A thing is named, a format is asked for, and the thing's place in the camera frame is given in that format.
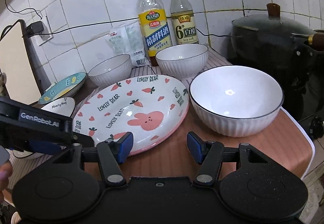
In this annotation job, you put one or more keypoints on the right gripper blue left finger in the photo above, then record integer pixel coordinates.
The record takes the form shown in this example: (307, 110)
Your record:
(119, 149)

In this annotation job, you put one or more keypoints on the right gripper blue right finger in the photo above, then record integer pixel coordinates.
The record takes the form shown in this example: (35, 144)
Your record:
(200, 149)

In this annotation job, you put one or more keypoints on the white black-rimmed plate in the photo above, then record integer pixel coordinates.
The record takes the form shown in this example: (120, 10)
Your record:
(63, 106)

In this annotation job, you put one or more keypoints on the pink rabbit carrot plate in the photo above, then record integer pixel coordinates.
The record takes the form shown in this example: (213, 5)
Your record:
(151, 107)

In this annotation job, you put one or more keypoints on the teal fried egg plate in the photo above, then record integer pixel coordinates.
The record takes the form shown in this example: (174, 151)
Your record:
(67, 87)

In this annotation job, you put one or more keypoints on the person hand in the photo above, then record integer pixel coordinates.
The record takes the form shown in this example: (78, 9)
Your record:
(5, 171)

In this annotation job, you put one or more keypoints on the white cutting board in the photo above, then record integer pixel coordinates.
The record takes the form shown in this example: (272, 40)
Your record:
(26, 78)

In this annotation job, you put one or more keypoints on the striped brown pink table mat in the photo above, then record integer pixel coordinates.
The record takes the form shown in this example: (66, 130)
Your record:
(283, 141)

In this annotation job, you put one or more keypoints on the black power adapter plug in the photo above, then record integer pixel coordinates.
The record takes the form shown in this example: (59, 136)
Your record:
(34, 28)

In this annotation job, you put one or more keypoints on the clear plastic salt bag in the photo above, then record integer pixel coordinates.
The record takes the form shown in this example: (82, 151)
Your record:
(127, 39)

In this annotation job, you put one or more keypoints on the white vinegar bottle yellow cap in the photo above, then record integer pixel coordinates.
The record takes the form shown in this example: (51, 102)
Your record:
(182, 17)

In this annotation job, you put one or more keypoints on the yellow label cooking wine bottle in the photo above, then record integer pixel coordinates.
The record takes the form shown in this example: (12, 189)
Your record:
(154, 27)

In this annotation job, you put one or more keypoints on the black wok with lid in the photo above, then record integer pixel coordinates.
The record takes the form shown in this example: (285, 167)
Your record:
(278, 46)

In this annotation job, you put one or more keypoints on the white wall socket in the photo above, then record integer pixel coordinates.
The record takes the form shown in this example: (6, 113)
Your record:
(46, 34)

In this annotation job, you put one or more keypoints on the wooden wok handle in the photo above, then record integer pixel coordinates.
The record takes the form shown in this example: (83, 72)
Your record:
(316, 39)

